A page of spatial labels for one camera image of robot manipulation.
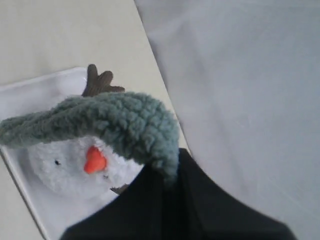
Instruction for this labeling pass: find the white snowman plush toy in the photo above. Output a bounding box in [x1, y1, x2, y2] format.
[27, 63, 145, 200]

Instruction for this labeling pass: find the white backdrop curtain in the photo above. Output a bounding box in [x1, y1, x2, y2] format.
[135, 0, 320, 240]

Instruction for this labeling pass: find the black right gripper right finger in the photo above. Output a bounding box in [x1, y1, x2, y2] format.
[162, 148, 296, 240]

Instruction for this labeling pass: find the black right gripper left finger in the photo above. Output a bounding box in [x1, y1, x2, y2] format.
[61, 166, 163, 240]

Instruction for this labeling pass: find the white plastic tray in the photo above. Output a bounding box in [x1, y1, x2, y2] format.
[0, 67, 118, 240]

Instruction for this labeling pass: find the teal fuzzy scarf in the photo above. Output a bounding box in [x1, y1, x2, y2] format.
[0, 92, 180, 186]

